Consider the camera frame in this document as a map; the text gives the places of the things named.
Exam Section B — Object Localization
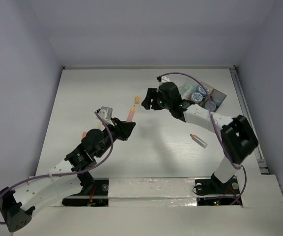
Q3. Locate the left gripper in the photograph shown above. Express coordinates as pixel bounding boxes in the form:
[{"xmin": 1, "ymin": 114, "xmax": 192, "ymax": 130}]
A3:
[{"xmin": 95, "ymin": 117, "xmax": 135, "ymax": 158}]

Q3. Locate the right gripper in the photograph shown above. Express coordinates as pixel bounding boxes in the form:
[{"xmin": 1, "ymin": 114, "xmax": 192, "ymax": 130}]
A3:
[{"xmin": 141, "ymin": 87, "xmax": 172, "ymax": 110}]

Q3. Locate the pink orange highlighter marker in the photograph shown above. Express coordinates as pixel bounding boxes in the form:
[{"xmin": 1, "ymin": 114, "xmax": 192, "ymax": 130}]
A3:
[{"xmin": 126, "ymin": 105, "xmax": 136, "ymax": 122}]

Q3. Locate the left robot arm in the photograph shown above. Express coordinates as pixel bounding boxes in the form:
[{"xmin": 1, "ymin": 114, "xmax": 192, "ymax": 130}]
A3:
[{"xmin": 0, "ymin": 118, "xmax": 136, "ymax": 233}]

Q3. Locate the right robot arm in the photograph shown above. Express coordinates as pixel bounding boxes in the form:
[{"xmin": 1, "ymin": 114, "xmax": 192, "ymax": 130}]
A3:
[{"xmin": 141, "ymin": 82, "xmax": 258, "ymax": 193}]

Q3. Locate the clear plastic container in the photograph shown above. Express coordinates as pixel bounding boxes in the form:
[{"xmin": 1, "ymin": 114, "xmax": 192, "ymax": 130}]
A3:
[{"xmin": 178, "ymin": 82, "xmax": 198, "ymax": 100}]

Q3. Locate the green marker cap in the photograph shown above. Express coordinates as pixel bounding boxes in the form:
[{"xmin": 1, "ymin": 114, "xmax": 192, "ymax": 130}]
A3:
[{"xmin": 183, "ymin": 84, "xmax": 190, "ymax": 91}]

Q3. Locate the orange plastic container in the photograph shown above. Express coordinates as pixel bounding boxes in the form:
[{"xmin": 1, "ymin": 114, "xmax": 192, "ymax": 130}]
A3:
[{"xmin": 187, "ymin": 83, "xmax": 215, "ymax": 107}]

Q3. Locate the orange tip clear marker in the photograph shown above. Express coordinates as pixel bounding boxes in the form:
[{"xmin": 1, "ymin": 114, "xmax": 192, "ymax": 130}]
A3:
[{"xmin": 190, "ymin": 134, "xmax": 208, "ymax": 148}]

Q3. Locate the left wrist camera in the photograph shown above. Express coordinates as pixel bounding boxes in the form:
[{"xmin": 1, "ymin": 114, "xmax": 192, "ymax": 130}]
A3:
[{"xmin": 96, "ymin": 106, "xmax": 113, "ymax": 123}]

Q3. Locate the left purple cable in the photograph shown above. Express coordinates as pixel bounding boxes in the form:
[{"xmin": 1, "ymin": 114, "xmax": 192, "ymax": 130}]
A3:
[{"xmin": 0, "ymin": 112, "xmax": 114, "ymax": 226}]

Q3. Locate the purple cable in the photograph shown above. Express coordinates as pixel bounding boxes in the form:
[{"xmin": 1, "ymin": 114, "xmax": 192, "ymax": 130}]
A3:
[
  {"xmin": 0, "ymin": 112, "xmax": 114, "ymax": 226},
  {"xmin": 165, "ymin": 72, "xmax": 247, "ymax": 206}
]

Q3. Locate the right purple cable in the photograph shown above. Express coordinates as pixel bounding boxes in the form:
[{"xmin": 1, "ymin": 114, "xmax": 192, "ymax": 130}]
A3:
[{"xmin": 165, "ymin": 72, "xmax": 247, "ymax": 206}]

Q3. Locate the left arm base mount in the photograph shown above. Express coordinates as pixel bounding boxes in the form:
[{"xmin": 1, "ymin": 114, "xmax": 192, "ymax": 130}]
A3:
[{"xmin": 61, "ymin": 178, "xmax": 110, "ymax": 207}]

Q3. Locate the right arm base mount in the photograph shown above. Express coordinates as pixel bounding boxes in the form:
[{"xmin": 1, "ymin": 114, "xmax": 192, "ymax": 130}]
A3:
[{"xmin": 192, "ymin": 177, "xmax": 242, "ymax": 206}]

